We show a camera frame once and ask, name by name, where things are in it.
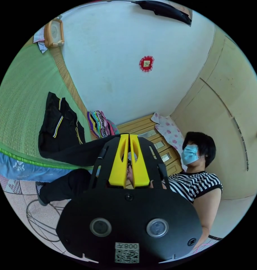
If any black polo shirt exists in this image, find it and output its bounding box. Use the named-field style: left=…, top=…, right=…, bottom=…
left=38, top=91, right=121, bottom=167

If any bed with green woven mat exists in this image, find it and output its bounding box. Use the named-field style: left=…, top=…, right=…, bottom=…
left=0, top=31, right=120, bottom=184

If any grey cable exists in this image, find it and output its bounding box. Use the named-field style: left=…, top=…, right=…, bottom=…
left=25, top=198, right=66, bottom=243

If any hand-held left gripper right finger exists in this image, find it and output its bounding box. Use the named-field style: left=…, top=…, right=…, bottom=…
left=129, top=134, right=150, bottom=188

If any pink floral cloth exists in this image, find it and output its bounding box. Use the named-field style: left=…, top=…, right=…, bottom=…
left=151, top=112, right=188, bottom=172

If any orange clock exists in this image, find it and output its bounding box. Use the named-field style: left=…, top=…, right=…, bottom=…
left=44, top=18, right=65, bottom=48

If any person's body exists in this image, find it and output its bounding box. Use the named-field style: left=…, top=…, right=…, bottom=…
left=35, top=131, right=223, bottom=232

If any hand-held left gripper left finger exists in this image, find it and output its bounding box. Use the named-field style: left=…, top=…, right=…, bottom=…
left=108, top=134, right=129, bottom=188

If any wooden cupboard with drawers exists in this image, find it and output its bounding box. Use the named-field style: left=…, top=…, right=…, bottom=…
left=116, top=114, right=184, bottom=176

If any beige wardrobe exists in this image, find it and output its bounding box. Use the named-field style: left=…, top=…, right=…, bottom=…
left=170, top=25, right=257, bottom=203

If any pile of clothes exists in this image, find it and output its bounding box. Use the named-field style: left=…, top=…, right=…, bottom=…
left=87, top=109, right=120, bottom=139

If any red round wall decoration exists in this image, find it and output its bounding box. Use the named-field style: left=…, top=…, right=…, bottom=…
left=139, top=55, right=155, bottom=73

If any checked cloth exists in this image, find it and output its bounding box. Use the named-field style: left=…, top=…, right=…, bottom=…
left=33, top=25, right=49, bottom=54

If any person's left forearm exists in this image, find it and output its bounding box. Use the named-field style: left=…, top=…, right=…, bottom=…
left=192, top=226, right=211, bottom=252

